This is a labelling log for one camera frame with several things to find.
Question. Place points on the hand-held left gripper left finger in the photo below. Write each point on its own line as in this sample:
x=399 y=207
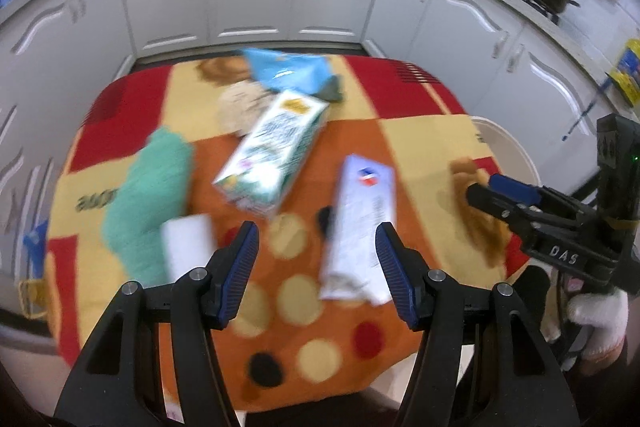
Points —
x=240 y=267

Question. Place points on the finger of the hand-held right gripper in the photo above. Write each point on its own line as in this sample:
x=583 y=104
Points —
x=515 y=189
x=500 y=207

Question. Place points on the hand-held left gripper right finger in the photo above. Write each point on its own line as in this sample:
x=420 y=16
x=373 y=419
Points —
x=395 y=277

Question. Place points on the white small box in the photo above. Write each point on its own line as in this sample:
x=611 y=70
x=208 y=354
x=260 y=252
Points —
x=187 y=244

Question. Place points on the white carton red blue logo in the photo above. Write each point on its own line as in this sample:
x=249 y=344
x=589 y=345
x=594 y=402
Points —
x=357 y=227

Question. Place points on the green cloth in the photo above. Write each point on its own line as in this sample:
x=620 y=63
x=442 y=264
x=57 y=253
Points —
x=150 y=192

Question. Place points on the green white milk carton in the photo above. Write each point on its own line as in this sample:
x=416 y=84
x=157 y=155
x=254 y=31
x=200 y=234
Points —
x=272 y=152

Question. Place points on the blue snack bag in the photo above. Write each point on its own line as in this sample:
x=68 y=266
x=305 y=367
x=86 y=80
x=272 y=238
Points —
x=287 y=69

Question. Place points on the person's right hand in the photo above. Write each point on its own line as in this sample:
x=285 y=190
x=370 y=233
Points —
x=600 y=322

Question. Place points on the red yellow rose printed blanket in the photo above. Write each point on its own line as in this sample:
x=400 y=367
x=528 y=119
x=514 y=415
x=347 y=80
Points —
x=300 y=317

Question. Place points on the yellow oil bottle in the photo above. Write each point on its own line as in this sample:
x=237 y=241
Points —
x=631 y=72

